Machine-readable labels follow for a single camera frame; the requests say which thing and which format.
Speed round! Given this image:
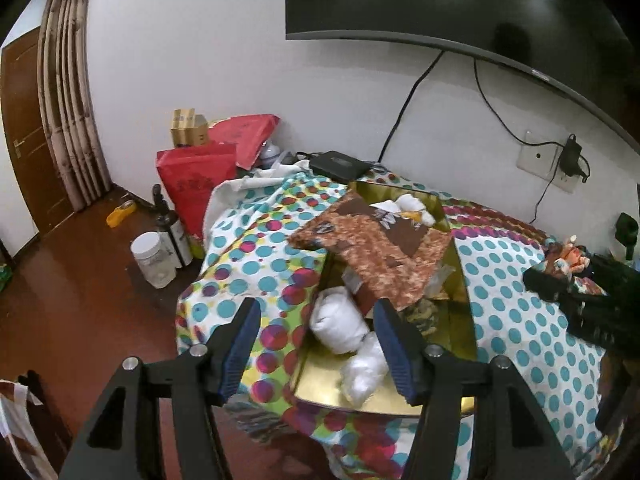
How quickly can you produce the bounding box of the black television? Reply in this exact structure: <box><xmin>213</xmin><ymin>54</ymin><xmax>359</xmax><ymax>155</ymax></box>
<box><xmin>284</xmin><ymin>0</ymin><xmax>640</xmax><ymax>153</ymax></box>

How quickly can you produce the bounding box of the white ceramic jar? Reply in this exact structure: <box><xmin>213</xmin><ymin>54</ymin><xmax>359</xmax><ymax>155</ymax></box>
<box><xmin>259</xmin><ymin>141</ymin><xmax>284</xmax><ymax>169</ymax></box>

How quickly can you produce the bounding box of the polka dot tablecloth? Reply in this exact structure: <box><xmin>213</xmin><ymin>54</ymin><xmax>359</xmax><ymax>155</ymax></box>
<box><xmin>174</xmin><ymin>161</ymin><xmax>628</xmax><ymax>480</ymax></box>

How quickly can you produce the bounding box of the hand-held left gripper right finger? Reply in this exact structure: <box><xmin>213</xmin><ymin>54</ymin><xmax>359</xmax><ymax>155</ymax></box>
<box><xmin>372</xmin><ymin>297</ymin><xmax>576</xmax><ymax>480</ymax></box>

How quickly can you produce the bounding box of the white knotted cloth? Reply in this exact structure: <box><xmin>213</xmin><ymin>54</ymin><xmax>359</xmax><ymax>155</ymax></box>
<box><xmin>308</xmin><ymin>286</ymin><xmax>372</xmax><ymax>357</ymax></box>

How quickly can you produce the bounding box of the brown patterned box lid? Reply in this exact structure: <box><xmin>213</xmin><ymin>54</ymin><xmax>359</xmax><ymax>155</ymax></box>
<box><xmin>289</xmin><ymin>191</ymin><xmax>454</xmax><ymax>312</ymax></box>

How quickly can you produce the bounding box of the clear plastic bag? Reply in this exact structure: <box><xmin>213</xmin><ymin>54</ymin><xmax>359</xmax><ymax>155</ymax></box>
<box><xmin>339</xmin><ymin>331</ymin><xmax>392</xmax><ymax>407</ymax></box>

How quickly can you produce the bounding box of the camouflage patterned cloth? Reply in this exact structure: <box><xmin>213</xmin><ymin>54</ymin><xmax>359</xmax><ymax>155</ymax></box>
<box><xmin>399</xmin><ymin>299</ymin><xmax>442</xmax><ymax>337</ymax></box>

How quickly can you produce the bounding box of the brown orange toy figure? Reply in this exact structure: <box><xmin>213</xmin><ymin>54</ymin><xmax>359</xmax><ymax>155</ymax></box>
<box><xmin>544</xmin><ymin>236</ymin><xmax>592</xmax><ymax>279</ymax></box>

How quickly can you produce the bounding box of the beige wall socket plate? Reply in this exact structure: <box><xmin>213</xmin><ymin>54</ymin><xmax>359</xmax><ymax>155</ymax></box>
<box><xmin>515</xmin><ymin>129</ymin><xmax>584</xmax><ymax>194</ymax></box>

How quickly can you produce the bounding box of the black cable to adapter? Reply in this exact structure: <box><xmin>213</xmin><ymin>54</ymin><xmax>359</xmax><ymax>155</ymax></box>
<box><xmin>473</xmin><ymin>56</ymin><xmax>572</xmax><ymax>144</ymax></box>

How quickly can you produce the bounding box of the black set-top box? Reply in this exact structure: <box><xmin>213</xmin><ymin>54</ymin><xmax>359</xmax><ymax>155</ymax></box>
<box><xmin>308</xmin><ymin>149</ymin><xmax>374</xmax><ymax>184</ymax></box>

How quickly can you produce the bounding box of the yellow object on floor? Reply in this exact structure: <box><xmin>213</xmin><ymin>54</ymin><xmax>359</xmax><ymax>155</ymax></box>
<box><xmin>105</xmin><ymin>199</ymin><xmax>138</xmax><ymax>228</ymax></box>

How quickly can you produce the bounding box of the white patterned cloth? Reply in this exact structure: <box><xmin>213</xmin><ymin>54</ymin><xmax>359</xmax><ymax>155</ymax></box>
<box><xmin>0</xmin><ymin>379</ymin><xmax>57</xmax><ymax>480</ymax></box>

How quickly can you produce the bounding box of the thin black adapter cable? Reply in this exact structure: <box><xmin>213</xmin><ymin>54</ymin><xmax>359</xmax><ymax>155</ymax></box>
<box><xmin>529</xmin><ymin>174</ymin><xmax>564</xmax><ymax>224</ymax></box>

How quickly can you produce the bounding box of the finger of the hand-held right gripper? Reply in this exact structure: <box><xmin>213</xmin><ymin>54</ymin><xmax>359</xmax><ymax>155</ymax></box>
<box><xmin>586</xmin><ymin>254</ymin><xmax>628</xmax><ymax>282</ymax></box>
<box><xmin>522</xmin><ymin>265</ymin><xmax>581</xmax><ymax>307</ymax></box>

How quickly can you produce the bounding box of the gold tin box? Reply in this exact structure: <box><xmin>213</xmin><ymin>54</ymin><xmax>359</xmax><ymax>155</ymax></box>
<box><xmin>291</xmin><ymin>179</ymin><xmax>479</xmax><ymax>419</ymax></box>

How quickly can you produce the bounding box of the black power adapter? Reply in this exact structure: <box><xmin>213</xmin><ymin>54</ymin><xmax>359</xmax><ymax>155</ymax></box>
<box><xmin>558</xmin><ymin>133</ymin><xmax>592</xmax><ymax>184</ymax></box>

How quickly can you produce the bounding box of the dark glass bottle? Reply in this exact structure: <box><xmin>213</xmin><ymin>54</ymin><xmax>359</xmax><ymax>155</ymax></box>
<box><xmin>151</xmin><ymin>184</ymin><xmax>194</xmax><ymax>269</ymax></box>

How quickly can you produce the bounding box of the clear plastic jar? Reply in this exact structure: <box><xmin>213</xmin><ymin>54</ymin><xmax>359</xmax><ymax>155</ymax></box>
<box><xmin>130</xmin><ymin>230</ymin><xmax>178</xmax><ymax>290</ymax></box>

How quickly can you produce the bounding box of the tan cardboard box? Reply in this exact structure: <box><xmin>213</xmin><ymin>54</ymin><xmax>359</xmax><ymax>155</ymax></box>
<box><xmin>169</xmin><ymin>107</ymin><xmax>209</xmax><ymax>149</ymax></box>

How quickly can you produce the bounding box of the black cable to set-top box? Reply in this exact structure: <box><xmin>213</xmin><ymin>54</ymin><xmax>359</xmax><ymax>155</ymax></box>
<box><xmin>376</xmin><ymin>49</ymin><xmax>444</xmax><ymax>164</ymax></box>

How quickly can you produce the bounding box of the brown wooden door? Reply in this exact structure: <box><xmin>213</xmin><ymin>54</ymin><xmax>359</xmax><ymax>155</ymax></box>
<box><xmin>0</xmin><ymin>26</ymin><xmax>77</xmax><ymax>263</ymax></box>

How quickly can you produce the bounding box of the flat red bag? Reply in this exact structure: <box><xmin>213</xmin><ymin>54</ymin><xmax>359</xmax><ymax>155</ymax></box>
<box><xmin>206</xmin><ymin>113</ymin><xmax>282</xmax><ymax>172</ymax></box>

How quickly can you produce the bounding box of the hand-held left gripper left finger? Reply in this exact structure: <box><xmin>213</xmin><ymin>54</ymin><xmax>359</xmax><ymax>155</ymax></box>
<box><xmin>57</xmin><ymin>297</ymin><xmax>263</xmax><ymax>480</ymax></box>

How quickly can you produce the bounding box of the large red paper bag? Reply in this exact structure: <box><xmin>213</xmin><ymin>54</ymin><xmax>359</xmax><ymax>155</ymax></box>
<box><xmin>155</xmin><ymin>141</ymin><xmax>239</xmax><ymax>242</ymax></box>

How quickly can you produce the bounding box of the black clamp mount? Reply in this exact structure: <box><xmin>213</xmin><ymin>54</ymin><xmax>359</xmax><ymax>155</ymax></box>
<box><xmin>614</xmin><ymin>211</ymin><xmax>640</xmax><ymax>262</ymax></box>

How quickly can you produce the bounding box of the dark wooden chair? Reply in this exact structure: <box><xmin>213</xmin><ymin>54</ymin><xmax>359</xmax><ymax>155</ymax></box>
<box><xmin>0</xmin><ymin>369</ymin><xmax>72</xmax><ymax>480</ymax></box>

